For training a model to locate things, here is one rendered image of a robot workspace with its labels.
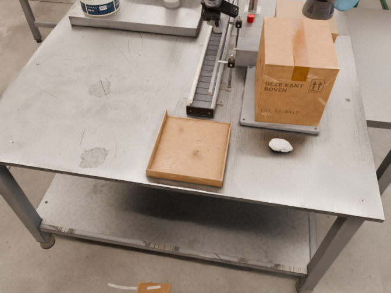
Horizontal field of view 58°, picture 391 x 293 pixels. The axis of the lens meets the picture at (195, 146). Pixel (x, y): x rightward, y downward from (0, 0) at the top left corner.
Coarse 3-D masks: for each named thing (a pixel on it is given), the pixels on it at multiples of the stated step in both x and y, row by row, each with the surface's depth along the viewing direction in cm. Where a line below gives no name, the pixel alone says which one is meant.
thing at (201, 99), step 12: (228, 0) 191; (228, 24) 175; (216, 36) 168; (216, 48) 162; (204, 60) 156; (204, 72) 150; (216, 72) 150; (204, 84) 145; (204, 96) 140; (204, 108) 136
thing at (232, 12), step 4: (224, 0) 148; (224, 4) 148; (228, 4) 149; (232, 4) 150; (216, 8) 147; (220, 8) 147; (224, 8) 148; (228, 8) 149; (232, 8) 150; (236, 8) 151; (224, 12) 149; (228, 12) 149; (232, 12) 150; (236, 12) 150; (232, 16) 152; (236, 16) 152
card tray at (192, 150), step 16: (160, 128) 130; (176, 128) 135; (192, 128) 135; (208, 128) 135; (224, 128) 135; (160, 144) 130; (176, 144) 130; (192, 144) 130; (208, 144) 130; (224, 144) 130; (160, 160) 125; (176, 160) 125; (192, 160) 125; (208, 160) 125; (224, 160) 125; (160, 176) 120; (176, 176) 118; (192, 176) 116; (208, 176) 121
